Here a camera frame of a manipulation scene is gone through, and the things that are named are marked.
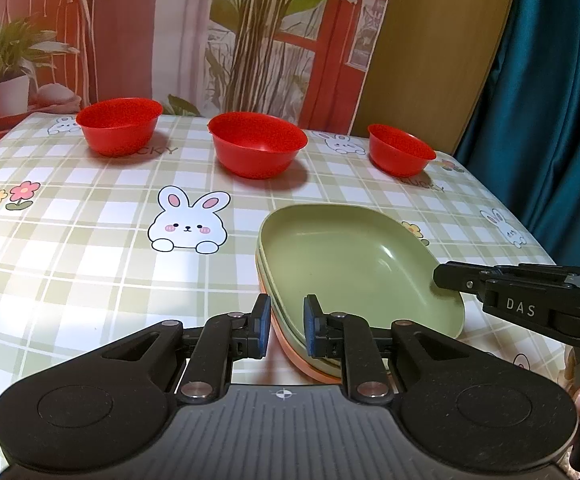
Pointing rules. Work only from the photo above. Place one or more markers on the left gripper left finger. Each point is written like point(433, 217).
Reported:
point(211, 351)

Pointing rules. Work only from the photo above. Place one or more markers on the green square plate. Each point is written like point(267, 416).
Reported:
point(359, 261)

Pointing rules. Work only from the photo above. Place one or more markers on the printed room scene backdrop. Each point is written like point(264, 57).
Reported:
point(304, 61)

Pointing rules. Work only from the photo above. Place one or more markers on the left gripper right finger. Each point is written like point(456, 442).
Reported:
point(360, 349)

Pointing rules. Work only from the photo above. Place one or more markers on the right red plastic bowl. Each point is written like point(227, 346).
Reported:
point(398, 152)

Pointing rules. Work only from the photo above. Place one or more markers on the left red plastic bowl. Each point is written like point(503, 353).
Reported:
point(120, 126)

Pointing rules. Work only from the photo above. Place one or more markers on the red plastic bowl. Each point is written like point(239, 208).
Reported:
point(398, 152)
point(254, 145)
point(120, 126)

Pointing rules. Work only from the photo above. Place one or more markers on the teal curtain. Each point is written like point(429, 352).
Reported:
point(523, 139)

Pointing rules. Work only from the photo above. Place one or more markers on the olive wooden panel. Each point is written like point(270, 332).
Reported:
point(429, 66)

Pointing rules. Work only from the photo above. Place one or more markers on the middle red plastic bowl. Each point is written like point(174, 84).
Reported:
point(254, 145)

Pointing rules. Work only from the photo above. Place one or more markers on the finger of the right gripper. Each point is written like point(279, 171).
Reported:
point(464, 277)

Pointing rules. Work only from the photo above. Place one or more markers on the orange plate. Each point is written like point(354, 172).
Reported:
point(296, 359)

